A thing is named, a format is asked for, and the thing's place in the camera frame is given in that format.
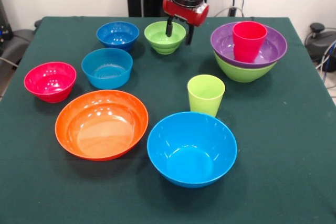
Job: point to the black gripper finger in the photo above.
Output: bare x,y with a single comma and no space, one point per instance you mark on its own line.
169,28
189,36

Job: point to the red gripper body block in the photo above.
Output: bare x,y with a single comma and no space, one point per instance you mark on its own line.
183,12

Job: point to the small ribbed green bowl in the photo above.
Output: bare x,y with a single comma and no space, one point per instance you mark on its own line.
157,39

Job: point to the purple plastic bowl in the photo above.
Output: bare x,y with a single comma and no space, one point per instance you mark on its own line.
223,43

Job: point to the red plastic cup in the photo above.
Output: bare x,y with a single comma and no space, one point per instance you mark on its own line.
248,45

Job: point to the dark blue bowl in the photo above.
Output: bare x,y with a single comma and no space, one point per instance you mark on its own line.
118,36

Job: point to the large green bowl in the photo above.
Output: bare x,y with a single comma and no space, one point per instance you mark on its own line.
244,73

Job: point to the green plastic cup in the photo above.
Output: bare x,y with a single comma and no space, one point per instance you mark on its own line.
204,100

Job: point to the ribbed light blue bowl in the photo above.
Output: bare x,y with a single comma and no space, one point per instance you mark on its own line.
105,74

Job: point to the large light blue bowl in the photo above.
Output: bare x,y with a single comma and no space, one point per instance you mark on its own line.
191,161

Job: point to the orange plastic bowl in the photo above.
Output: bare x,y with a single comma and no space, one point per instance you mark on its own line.
102,134

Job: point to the pink plastic bowl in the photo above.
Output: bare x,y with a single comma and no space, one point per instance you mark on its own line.
50,87

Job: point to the black box device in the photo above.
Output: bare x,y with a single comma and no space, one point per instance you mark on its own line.
5,24

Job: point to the dark green table cloth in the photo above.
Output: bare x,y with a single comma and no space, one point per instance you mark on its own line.
262,195

